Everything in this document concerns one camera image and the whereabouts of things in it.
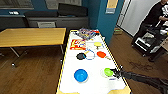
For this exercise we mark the red yellow snack bag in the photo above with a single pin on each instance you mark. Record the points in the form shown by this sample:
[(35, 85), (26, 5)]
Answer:
[(77, 44)]

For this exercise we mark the red bowl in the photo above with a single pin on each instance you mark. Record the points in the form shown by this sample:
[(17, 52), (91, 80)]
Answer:
[(96, 31)]

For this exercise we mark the yellow paddle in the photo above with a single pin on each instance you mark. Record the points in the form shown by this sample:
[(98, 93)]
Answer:
[(97, 44)]

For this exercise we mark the green bowl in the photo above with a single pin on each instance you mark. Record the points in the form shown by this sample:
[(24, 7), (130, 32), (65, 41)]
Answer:
[(107, 71)]

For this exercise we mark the blue bowl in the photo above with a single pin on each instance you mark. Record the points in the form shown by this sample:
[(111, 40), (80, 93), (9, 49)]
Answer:
[(81, 75)]

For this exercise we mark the dark sofa bench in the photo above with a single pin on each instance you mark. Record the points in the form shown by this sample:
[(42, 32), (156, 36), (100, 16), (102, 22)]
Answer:
[(33, 18)]

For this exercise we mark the white rectangular label plate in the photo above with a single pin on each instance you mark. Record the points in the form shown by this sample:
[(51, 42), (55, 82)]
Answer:
[(46, 25)]

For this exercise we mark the interior glass window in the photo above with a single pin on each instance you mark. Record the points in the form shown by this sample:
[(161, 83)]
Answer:
[(63, 3), (16, 4)]

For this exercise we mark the yellow air hockey table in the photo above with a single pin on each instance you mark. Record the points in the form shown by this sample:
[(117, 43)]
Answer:
[(93, 85)]

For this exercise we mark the black sofa cushion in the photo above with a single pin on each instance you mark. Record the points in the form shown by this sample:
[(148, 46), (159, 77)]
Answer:
[(73, 10)]

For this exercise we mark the yellow wall poster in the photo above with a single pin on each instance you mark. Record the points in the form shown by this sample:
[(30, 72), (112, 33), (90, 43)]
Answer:
[(111, 6)]

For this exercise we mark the black wheeled cart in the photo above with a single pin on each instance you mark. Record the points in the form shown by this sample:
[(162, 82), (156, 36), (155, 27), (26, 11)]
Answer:
[(148, 41)]

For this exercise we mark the yellow wooden table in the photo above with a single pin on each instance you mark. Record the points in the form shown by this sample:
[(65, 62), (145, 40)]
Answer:
[(33, 36)]

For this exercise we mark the brown cardboard floor box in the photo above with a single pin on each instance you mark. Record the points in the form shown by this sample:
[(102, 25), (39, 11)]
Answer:
[(117, 31)]

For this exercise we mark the white wall outlet strip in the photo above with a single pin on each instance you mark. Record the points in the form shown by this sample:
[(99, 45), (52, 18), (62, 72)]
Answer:
[(14, 13)]

